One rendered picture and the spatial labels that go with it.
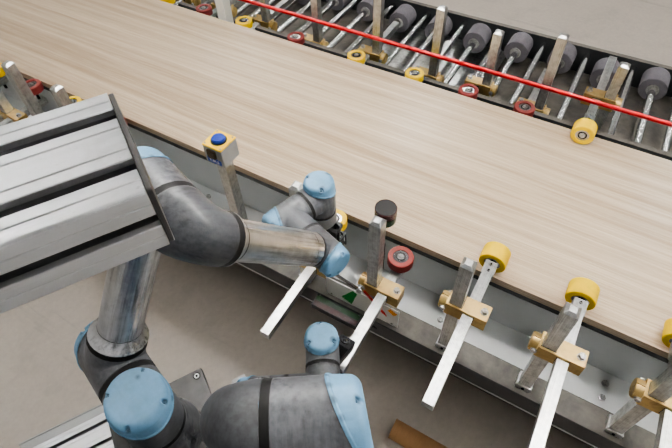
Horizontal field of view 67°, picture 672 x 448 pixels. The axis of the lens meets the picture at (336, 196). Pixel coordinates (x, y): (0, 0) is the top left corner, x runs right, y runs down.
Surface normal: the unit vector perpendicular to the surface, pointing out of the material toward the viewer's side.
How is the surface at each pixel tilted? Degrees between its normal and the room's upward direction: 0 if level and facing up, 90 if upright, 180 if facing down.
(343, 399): 8
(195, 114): 0
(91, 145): 0
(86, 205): 0
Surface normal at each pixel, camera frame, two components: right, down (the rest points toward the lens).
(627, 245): -0.03, -0.65
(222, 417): -0.58, -0.40
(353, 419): 0.04, -0.35
